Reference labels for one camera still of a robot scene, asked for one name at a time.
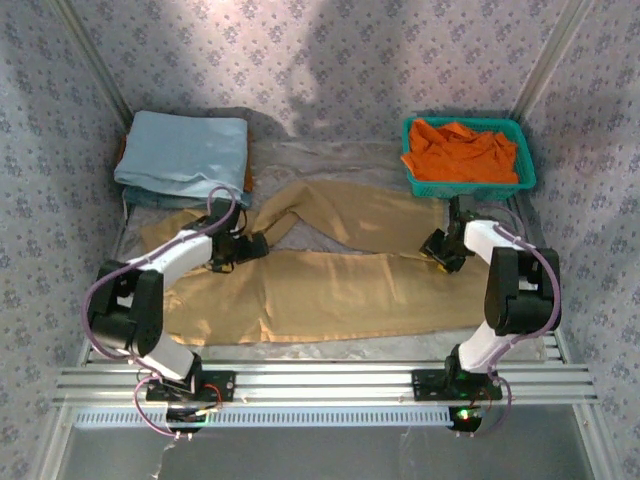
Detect aluminium frame post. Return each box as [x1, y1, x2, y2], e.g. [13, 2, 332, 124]
[52, 0, 135, 124]
[513, 0, 599, 121]

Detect left controller board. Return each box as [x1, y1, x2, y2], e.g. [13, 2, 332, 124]
[164, 403, 224, 435]

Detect folded light blue trousers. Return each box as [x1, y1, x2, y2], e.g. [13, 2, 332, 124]
[113, 110, 251, 200]

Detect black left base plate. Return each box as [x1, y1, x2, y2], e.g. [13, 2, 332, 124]
[146, 370, 237, 403]

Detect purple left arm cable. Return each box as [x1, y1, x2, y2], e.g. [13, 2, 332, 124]
[82, 185, 241, 440]

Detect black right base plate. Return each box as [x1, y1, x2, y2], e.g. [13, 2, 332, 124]
[410, 369, 503, 402]

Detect tan trousers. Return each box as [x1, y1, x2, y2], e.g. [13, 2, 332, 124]
[139, 180, 494, 347]

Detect aluminium rail beam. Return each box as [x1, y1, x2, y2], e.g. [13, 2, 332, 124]
[52, 357, 599, 407]

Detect aluminium side rail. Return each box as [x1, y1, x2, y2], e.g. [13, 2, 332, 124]
[77, 197, 135, 366]
[505, 196, 571, 366]

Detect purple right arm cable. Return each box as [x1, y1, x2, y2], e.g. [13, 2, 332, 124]
[469, 202, 564, 439]

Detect right controller board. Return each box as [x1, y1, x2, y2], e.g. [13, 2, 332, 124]
[447, 405, 490, 437]

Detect white slotted cable duct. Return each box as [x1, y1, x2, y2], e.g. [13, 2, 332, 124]
[72, 405, 451, 429]

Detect floral backdrop cloth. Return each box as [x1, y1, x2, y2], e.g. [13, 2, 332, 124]
[0, 0, 640, 480]

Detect controller board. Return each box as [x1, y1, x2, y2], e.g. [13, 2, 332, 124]
[164, 403, 224, 435]
[447, 405, 490, 437]

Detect teal plastic basket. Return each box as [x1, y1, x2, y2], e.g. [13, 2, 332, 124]
[402, 116, 538, 201]

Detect folded blue-grey trousers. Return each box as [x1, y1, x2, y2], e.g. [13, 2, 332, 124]
[122, 185, 254, 211]

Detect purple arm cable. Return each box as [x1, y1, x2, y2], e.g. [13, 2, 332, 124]
[469, 202, 564, 439]
[82, 185, 241, 440]

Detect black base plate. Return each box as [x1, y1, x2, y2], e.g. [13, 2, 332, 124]
[410, 369, 503, 402]
[146, 370, 237, 403]

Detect crumpled orange trousers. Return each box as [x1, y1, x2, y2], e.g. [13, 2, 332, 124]
[400, 118, 520, 185]

